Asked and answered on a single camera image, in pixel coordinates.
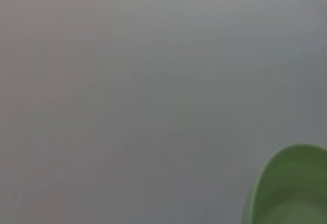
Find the light green plate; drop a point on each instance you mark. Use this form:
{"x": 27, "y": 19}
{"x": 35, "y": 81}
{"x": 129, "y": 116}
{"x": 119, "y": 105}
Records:
{"x": 293, "y": 190}

